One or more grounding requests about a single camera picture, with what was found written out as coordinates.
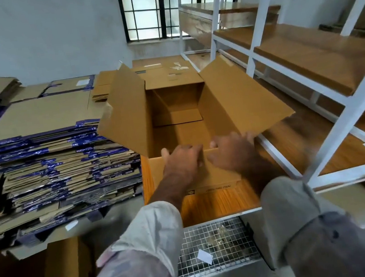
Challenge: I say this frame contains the wooden table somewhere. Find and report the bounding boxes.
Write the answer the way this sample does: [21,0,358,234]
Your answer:
[124,26,365,236]

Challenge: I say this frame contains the white metal shelf rack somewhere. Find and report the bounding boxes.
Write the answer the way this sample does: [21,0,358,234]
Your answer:
[175,0,365,250]

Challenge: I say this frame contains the white wire mesh cage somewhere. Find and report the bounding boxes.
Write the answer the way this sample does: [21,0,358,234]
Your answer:
[168,213,267,277]

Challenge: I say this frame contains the person's left hand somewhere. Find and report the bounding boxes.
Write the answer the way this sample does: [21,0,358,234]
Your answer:
[158,141,208,189]

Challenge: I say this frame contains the person's light grey shirt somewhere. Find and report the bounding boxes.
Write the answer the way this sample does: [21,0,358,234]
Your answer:
[53,164,365,277]

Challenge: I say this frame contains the white paper tag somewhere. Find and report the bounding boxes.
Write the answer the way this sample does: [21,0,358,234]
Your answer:
[195,247,215,267]

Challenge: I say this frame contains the black framed window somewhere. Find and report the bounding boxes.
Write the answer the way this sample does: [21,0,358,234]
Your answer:
[118,0,249,45]

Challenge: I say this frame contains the crumpled tape scraps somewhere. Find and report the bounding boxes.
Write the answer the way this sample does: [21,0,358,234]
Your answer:
[202,223,239,251]

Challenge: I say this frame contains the person's right forearm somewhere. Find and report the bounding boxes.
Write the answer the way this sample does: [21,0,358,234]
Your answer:
[240,155,289,198]

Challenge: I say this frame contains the person's right hand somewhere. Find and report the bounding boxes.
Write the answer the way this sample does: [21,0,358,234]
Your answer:
[204,128,264,181]

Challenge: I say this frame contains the person's left forearm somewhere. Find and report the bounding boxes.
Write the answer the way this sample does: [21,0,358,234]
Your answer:
[145,173,196,215]

